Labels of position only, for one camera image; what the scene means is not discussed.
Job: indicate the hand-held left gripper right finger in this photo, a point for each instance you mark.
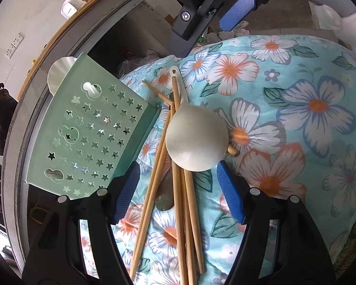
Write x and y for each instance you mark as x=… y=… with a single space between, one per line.
x=231 y=196

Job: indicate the metal spoon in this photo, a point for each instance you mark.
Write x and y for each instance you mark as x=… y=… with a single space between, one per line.
x=163 y=203

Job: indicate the large black cooking pot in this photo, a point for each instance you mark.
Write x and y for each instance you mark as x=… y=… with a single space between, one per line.
x=0 y=118

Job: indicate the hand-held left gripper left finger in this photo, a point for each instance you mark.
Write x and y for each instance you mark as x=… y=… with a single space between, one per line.
x=127 y=190

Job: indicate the wooden cutting board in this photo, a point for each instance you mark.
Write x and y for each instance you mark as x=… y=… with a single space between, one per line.
x=71 y=23

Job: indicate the white ceramic spoon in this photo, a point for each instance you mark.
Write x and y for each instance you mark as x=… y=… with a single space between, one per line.
x=58 y=71

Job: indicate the cream plastic ladle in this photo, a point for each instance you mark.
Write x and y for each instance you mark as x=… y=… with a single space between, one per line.
x=195 y=142

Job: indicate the mint green utensil holder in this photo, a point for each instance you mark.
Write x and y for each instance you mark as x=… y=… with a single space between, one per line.
x=86 y=142

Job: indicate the clear plastic bag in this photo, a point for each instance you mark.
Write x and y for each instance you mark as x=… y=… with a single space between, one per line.
x=136 y=62

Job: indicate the grey kitchen counter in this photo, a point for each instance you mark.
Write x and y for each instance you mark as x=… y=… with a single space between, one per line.
x=121 y=0

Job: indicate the white kitchen appliance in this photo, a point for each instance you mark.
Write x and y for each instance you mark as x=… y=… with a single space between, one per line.
x=72 y=4

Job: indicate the floral turquoise blanket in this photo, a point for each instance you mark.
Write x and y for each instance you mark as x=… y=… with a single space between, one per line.
x=284 y=65

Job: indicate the white wall socket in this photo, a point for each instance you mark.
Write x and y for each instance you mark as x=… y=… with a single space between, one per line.
x=18 y=40
x=11 y=52

